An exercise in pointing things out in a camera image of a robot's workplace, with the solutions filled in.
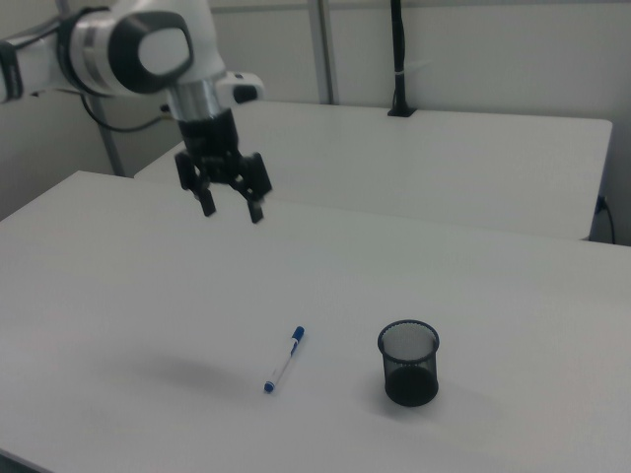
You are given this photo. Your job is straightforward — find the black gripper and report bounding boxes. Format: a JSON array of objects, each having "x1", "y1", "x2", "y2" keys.
[{"x1": 174, "y1": 108, "x2": 274, "y2": 226}]

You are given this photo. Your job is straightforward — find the blue and white marker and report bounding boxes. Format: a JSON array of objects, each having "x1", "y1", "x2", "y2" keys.
[{"x1": 262, "y1": 325, "x2": 307, "y2": 394}]

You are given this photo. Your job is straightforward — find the white background table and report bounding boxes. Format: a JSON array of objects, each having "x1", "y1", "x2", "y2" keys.
[{"x1": 133, "y1": 101, "x2": 614, "y2": 242}]

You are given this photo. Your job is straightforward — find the white tie on pole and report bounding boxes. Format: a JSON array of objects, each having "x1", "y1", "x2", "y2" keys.
[{"x1": 395, "y1": 61, "x2": 431, "y2": 79}]

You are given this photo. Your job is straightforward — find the black pole with clamp base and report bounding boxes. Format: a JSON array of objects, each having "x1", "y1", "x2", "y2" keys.
[{"x1": 386, "y1": 0, "x2": 418, "y2": 119}]

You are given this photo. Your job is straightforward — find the black mesh pen cup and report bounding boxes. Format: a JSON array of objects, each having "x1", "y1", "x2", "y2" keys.
[{"x1": 378, "y1": 319, "x2": 441, "y2": 408}]

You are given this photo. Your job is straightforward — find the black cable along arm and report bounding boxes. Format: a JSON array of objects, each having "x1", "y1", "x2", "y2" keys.
[{"x1": 80, "y1": 92, "x2": 175, "y2": 133}]

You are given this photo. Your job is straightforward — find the black cable strap on arm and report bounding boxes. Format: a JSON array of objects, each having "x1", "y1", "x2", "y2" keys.
[{"x1": 0, "y1": 40, "x2": 26, "y2": 102}]

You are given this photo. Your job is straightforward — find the black cable at wall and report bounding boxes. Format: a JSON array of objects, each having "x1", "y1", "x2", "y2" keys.
[{"x1": 595, "y1": 195, "x2": 617, "y2": 245}]

